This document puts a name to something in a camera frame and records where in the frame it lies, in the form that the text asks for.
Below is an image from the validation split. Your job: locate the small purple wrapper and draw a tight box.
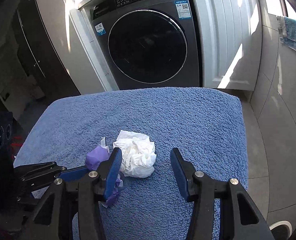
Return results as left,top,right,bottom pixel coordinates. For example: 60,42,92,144
85,137,124,207

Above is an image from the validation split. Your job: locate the white tissue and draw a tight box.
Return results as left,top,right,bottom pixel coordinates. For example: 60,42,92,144
113,130,157,178

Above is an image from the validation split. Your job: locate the round white trash bin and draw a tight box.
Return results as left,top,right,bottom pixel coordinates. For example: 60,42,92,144
269,220,293,240

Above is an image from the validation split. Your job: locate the blue terry towel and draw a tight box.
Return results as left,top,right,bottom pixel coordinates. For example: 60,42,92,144
15,87,248,239

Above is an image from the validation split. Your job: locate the dark refrigerator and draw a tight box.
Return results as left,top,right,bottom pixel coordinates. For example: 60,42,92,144
12,0,80,101

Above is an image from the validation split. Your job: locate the dark grey washing machine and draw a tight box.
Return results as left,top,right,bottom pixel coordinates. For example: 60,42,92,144
82,0,202,90

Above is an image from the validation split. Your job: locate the blue cloth on sill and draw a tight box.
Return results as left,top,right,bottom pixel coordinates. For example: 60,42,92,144
277,16,296,51

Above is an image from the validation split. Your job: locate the white cabinet door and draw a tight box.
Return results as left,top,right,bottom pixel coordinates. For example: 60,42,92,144
194,0,262,91

